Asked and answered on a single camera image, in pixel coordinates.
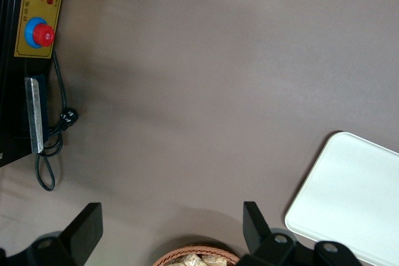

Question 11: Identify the black power cable with plug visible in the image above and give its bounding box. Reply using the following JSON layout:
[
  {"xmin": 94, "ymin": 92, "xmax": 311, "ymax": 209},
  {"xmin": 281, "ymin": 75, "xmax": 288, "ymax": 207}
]
[{"xmin": 34, "ymin": 50, "xmax": 80, "ymax": 192}]

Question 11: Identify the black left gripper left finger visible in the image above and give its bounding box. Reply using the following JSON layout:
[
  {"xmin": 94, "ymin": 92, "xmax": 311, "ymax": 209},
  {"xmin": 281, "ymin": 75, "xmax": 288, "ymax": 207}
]
[{"xmin": 0, "ymin": 202, "xmax": 104, "ymax": 266}]

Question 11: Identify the puffed rice snack pack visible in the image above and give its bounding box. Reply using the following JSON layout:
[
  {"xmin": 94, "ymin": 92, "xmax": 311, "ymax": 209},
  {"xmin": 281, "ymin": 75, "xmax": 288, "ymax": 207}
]
[
  {"xmin": 175, "ymin": 252, "xmax": 203, "ymax": 266},
  {"xmin": 201, "ymin": 254, "xmax": 229, "ymax": 266}
]

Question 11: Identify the black machine with yellow panel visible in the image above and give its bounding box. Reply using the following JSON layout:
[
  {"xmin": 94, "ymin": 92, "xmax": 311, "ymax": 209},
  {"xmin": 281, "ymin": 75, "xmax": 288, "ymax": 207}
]
[{"xmin": 0, "ymin": 0, "xmax": 68, "ymax": 168}]

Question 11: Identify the brown table cover sheet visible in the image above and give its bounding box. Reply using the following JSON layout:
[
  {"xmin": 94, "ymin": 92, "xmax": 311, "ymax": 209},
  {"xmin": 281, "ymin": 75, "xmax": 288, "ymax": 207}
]
[{"xmin": 0, "ymin": 0, "xmax": 399, "ymax": 266}]

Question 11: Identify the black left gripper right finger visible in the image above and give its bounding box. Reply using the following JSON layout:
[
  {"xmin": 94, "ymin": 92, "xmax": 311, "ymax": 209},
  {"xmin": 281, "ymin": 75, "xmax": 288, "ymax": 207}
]
[{"xmin": 238, "ymin": 201, "xmax": 364, "ymax": 266}]

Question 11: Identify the pale rectangular plastic tray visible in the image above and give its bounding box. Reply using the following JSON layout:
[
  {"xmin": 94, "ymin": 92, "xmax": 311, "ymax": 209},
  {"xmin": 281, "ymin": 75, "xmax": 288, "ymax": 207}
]
[{"xmin": 284, "ymin": 131, "xmax": 399, "ymax": 266}]

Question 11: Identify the round wicker basket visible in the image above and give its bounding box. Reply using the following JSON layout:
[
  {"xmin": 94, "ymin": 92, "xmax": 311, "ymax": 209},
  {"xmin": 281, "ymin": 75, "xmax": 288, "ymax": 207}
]
[{"xmin": 151, "ymin": 244, "xmax": 241, "ymax": 266}]

